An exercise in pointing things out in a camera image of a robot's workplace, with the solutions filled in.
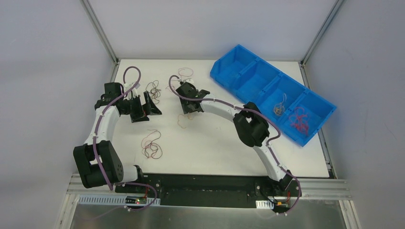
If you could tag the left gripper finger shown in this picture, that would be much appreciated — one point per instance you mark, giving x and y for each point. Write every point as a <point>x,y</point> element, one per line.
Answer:
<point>139,116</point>
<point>149,107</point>

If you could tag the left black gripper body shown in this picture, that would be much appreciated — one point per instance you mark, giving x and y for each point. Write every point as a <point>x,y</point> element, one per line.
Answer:
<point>138,108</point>

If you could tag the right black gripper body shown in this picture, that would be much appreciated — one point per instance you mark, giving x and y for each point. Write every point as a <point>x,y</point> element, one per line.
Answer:
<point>188,104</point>

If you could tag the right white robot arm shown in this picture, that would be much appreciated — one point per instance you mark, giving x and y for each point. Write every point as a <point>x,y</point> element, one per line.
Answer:
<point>253,128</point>

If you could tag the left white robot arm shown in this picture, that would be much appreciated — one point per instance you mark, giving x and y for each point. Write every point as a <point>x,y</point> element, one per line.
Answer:
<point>97,161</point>

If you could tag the blue compartment bin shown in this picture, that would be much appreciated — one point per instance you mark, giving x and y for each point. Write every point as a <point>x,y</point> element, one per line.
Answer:
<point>296,110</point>

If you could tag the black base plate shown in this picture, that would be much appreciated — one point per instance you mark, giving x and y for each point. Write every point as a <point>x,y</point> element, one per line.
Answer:
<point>216,199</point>

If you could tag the aluminium frame rail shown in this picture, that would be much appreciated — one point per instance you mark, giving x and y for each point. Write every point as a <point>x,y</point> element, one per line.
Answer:
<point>308,188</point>

